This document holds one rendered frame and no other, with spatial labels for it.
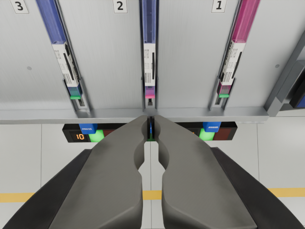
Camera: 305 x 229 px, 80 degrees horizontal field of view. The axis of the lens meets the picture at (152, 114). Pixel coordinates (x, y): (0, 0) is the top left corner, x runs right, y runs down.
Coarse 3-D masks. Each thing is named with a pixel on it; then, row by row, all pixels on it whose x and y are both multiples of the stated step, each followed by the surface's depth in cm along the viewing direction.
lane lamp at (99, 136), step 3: (96, 132) 36; (99, 132) 36; (102, 132) 36; (90, 135) 36; (93, 135) 36; (96, 135) 36; (99, 135) 36; (102, 135) 36; (90, 138) 37; (93, 138) 37; (96, 138) 37; (99, 138) 37; (102, 138) 37; (93, 141) 37; (96, 141) 37
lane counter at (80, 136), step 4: (72, 132) 35; (76, 132) 36; (80, 132) 36; (72, 136) 36; (76, 136) 36; (80, 136) 36; (84, 136) 36; (76, 140) 37; (80, 140) 37; (84, 140) 37
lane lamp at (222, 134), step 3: (219, 129) 36; (222, 129) 36; (225, 129) 36; (228, 129) 36; (216, 132) 36; (219, 132) 36; (222, 132) 36; (225, 132) 36; (228, 132) 36; (216, 135) 37; (219, 135) 37; (222, 135) 37; (225, 135) 37; (228, 135) 37; (213, 138) 37; (216, 138) 37; (219, 138) 38; (222, 138) 38; (225, 138) 38
